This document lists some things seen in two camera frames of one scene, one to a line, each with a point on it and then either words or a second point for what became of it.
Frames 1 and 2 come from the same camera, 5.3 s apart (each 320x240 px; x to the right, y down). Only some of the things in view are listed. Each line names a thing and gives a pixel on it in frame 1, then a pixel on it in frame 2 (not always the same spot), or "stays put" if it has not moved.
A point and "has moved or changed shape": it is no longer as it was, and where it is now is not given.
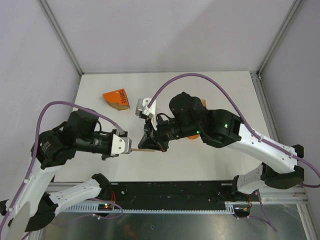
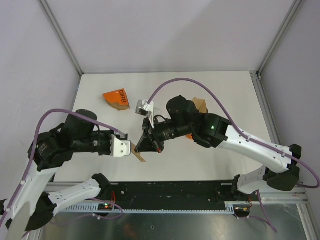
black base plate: (173, 192) stays put
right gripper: (153, 141) stays put
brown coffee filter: (143, 150) has moved or changed shape
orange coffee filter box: (117, 99) stays put
